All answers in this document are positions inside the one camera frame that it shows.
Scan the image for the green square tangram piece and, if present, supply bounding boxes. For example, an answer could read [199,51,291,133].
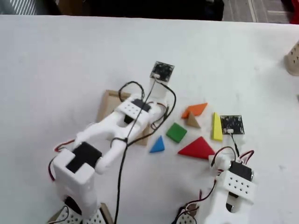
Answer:
[165,122,188,144]

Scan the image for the blue triangle tangram piece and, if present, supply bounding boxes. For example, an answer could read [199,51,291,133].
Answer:
[149,135,165,154]

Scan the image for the square wooden tray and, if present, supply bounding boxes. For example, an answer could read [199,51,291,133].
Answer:
[95,90,151,147]

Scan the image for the plain wood triangle tangram piece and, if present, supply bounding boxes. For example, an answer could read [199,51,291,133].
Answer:
[185,110,202,129]

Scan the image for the orange parallelogram tangram piece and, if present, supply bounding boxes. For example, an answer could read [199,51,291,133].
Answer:
[181,102,209,119]

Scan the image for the red triangle tangram piece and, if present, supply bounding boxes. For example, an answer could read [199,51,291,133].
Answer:
[177,136,216,160]

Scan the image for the yellow triangle tangram piece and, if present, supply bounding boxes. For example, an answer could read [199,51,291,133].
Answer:
[211,112,224,142]

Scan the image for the wooden base board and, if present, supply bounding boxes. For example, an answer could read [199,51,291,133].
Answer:
[99,202,114,224]

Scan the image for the beige perforated block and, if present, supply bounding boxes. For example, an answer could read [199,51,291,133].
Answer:
[284,40,299,77]

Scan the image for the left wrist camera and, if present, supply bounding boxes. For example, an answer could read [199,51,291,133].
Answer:
[149,61,176,99]

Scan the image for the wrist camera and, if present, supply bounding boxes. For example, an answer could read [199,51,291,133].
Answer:
[149,61,176,99]
[220,114,246,136]

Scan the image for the black cable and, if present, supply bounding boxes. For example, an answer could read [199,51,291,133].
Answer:
[114,76,158,224]

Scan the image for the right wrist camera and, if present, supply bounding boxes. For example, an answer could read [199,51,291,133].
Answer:
[220,114,246,136]

